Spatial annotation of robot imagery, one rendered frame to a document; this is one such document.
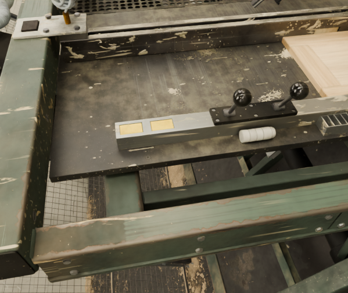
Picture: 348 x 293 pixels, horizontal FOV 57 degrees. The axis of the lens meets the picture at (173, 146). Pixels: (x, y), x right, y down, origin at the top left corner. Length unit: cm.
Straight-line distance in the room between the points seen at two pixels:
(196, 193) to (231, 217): 16
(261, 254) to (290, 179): 184
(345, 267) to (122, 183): 88
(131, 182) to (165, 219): 18
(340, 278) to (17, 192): 109
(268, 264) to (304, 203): 194
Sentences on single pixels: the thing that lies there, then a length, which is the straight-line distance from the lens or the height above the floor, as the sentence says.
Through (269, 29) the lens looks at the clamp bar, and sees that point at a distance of 108.
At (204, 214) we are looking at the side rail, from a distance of 58.
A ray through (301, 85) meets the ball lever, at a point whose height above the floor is 145.
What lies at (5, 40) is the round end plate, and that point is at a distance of 184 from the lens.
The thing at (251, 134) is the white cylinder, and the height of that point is 144.
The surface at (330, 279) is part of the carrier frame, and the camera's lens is 136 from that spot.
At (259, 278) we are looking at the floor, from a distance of 261.
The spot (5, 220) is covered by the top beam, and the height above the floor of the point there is 188.
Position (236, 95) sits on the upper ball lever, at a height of 156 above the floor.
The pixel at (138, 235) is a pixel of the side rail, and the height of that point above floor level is 169.
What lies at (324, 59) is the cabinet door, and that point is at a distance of 106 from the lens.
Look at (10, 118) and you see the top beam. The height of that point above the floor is 190.
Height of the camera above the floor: 195
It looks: 31 degrees down
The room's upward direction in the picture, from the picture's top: 74 degrees counter-clockwise
